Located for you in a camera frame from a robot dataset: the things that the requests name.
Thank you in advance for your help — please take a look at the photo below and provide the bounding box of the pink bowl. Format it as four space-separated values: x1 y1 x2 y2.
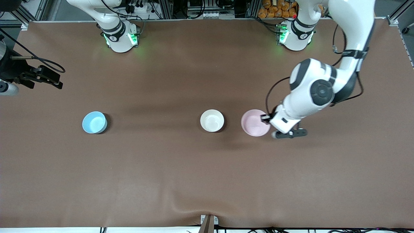
241 109 271 137

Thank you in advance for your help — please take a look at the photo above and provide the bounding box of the light blue bowl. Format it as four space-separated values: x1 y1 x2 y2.
82 111 107 134

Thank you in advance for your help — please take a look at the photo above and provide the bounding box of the white bowl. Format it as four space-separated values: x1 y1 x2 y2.
200 109 225 132

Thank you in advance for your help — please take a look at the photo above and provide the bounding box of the brown table mat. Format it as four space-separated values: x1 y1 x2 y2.
0 19 414 228

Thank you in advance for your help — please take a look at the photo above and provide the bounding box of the bag of orange items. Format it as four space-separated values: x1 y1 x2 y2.
258 0 298 19

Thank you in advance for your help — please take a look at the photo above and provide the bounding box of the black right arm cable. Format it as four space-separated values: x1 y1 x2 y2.
0 28 66 74

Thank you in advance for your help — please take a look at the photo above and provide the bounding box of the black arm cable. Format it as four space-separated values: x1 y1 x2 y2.
0 28 66 74
266 23 365 114

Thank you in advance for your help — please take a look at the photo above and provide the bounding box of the aluminium frame profile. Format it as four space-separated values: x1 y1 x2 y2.
10 0 49 30
387 0 414 67

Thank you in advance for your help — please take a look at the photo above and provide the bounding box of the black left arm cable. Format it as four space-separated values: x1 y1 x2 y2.
266 23 365 114

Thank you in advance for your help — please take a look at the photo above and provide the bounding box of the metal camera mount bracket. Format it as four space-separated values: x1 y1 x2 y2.
199 215 219 233

